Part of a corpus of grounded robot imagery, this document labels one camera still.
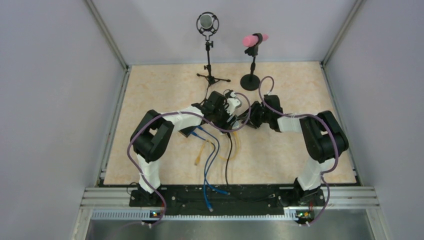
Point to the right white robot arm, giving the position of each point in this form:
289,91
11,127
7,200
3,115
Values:
324,140

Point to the black tripod microphone stand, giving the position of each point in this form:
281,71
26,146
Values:
211,80

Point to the black power adapter upper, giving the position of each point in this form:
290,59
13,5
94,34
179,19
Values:
228,93

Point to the blue ethernet cable short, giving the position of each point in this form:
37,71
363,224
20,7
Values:
209,162

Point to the white slotted cable duct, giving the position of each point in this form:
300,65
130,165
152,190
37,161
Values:
149,215

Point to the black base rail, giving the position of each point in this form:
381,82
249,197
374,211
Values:
228,200

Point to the grey studio microphone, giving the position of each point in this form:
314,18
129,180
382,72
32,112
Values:
207,24

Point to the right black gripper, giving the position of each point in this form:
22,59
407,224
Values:
254,109

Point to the pink foam microphone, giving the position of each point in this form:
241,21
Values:
253,39

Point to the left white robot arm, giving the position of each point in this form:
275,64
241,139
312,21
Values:
151,137

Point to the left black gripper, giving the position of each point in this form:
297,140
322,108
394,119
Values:
224,125

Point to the black round-base microphone stand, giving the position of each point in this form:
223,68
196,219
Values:
250,82

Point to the white network switch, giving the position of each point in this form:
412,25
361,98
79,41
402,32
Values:
235,125

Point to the black network switch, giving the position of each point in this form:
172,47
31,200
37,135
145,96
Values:
186,132

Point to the blue ethernet cable long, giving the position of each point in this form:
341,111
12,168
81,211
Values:
207,201

